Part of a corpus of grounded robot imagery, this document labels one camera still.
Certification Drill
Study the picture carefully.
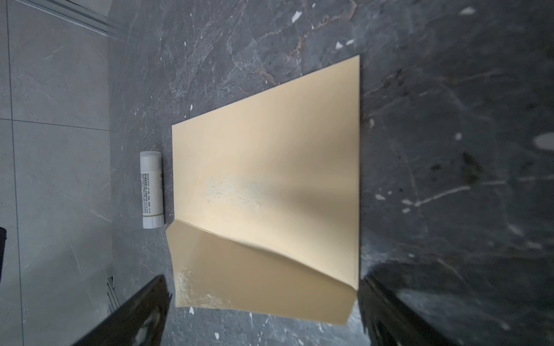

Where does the tan paper envelope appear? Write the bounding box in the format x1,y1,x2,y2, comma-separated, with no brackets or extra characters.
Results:
167,56,361,325

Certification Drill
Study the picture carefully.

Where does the white glue stick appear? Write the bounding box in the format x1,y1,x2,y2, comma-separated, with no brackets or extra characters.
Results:
139,151,164,229

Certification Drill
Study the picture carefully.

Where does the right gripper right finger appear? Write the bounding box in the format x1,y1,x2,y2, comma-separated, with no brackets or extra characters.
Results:
358,275,452,346

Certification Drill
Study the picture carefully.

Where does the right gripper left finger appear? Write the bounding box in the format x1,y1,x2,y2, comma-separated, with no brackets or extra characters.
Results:
75,275,171,346

